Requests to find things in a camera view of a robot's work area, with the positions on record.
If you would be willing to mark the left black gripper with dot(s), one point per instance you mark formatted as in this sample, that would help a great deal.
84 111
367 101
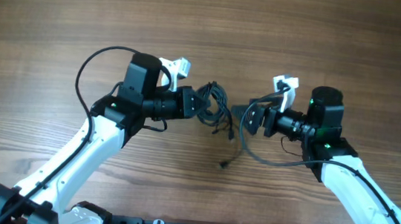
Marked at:
184 105

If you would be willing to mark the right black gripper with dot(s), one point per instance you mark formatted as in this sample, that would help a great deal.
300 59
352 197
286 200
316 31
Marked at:
270 110

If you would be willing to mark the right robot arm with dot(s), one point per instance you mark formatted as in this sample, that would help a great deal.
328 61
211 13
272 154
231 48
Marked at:
330 157

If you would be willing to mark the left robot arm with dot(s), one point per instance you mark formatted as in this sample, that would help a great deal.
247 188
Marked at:
148 91

